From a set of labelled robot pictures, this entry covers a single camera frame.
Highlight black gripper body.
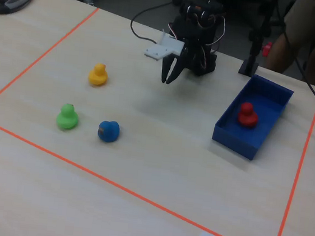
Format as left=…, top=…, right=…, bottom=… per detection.
left=179, top=39, right=202, bottom=72

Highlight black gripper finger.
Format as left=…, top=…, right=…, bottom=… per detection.
left=160, top=55, right=177, bottom=85
left=165, top=48, right=188, bottom=87

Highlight red rubber duck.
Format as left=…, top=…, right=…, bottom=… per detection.
left=235, top=101, right=261, bottom=130

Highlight yellow rubber duck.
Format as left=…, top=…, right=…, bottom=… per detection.
left=86, top=62, right=110, bottom=88

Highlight blue rubber duck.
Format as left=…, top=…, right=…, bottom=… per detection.
left=96, top=119, right=122, bottom=144

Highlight blue plastic box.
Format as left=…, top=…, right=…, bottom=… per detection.
left=209, top=70, right=297, bottom=165

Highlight green rubber duck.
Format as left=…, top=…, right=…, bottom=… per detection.
left=55, top=102, right=81, bottom=132

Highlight black clamp stand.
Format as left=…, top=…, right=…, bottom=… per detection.
left=238, top=0, right=282, bottom=80

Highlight red clamp knob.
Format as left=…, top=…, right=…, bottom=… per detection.
left=260, top=41, right=274, bottom=58

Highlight orange tape strip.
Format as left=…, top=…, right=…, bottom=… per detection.
left=272, top=85, right=315, bottom=236
left=0, top=117, right=285, bottom=236
left=0, top=0, right=100, bottom=126

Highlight person in olive shorts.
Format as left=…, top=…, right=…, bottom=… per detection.
left=264, top=0, right=315, bottom=85

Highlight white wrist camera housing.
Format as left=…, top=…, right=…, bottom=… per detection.
left=143, top=28, right=187, bottom=64

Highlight red white servo wires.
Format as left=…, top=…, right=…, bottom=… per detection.
left=163, top=9, right=228, bottom=72

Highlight black camera cable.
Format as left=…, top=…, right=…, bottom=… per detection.
left=128, top=0, right=175, bottom=45

